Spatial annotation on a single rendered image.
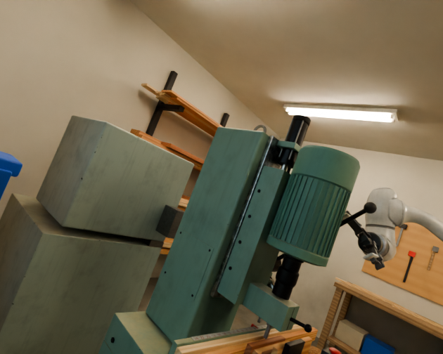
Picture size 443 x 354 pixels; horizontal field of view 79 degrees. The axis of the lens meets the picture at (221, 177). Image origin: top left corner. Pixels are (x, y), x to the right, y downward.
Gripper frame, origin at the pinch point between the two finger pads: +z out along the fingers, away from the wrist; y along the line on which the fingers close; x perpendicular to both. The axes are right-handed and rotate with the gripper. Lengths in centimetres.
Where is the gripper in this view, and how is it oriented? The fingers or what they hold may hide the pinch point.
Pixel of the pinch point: (355, 235)
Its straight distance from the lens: 93.4
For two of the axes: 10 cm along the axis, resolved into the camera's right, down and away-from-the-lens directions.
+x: 7.2, -5.7, -4.0
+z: -6.4, -3.0, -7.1
